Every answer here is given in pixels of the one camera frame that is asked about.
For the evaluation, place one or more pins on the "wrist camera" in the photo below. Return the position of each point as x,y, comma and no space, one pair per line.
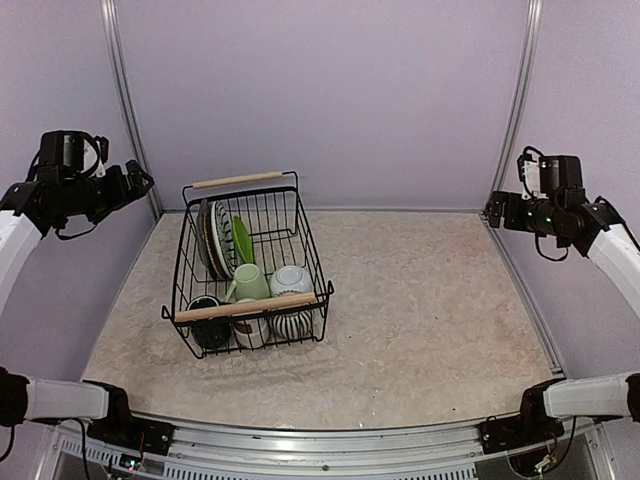
95,156
529,173

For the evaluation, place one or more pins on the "aluminium front rail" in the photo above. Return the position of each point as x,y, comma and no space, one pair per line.
450,451

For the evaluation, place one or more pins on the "white ceramic bowl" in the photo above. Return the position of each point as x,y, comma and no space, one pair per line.
290,279

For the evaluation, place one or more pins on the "light green mug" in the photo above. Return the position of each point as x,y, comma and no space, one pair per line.
248,282

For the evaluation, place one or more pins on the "right aluminium corner post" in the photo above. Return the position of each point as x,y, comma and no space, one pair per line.
519,97

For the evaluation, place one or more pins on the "black white striped plate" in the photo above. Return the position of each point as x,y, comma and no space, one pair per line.
224,238

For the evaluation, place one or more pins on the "grey reindeer plate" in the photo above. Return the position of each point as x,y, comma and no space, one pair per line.
201,240

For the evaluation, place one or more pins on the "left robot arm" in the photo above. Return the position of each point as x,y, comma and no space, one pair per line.
68,177

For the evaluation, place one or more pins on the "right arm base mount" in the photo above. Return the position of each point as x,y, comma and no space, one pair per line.
530,425

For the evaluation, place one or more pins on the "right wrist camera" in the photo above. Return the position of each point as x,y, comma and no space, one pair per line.
529,173

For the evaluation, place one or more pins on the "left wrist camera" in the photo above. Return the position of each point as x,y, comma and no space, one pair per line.
95,156

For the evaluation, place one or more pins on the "bright green plate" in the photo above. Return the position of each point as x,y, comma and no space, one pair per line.
242,241

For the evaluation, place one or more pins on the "dark green mug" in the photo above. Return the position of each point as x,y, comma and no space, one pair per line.
209,336

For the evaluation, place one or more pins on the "black white striped bowl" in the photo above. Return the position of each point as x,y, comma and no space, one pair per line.
293,326

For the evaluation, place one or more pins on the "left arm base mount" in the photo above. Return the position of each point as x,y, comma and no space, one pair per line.
121,428

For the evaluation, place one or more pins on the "yellow patterned plate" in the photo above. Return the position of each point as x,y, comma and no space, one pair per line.
212,251

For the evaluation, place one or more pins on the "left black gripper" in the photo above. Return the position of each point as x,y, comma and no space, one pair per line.
120,193

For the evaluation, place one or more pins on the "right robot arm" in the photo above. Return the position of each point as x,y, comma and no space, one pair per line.
553,202

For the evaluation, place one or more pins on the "black wire dish rack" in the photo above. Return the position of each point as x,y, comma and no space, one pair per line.
272,210

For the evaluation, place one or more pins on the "white brown cup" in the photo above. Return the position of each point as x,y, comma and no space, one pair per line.
252,333

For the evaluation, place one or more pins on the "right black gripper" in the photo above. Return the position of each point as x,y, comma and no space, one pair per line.
513,220

